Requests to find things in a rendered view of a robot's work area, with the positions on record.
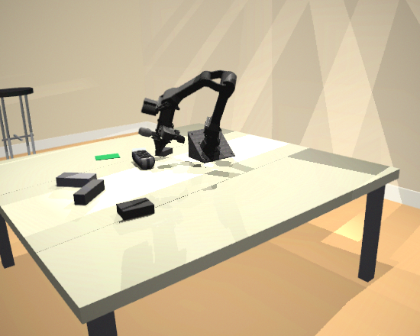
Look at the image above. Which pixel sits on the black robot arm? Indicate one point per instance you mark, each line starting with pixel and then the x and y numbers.
pixel 169 100

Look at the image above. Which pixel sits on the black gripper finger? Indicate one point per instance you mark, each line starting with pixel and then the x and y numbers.
pixel 157 145
pixel 163 143

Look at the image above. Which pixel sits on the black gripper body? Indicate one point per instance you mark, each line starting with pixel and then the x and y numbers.
pixel 146 132

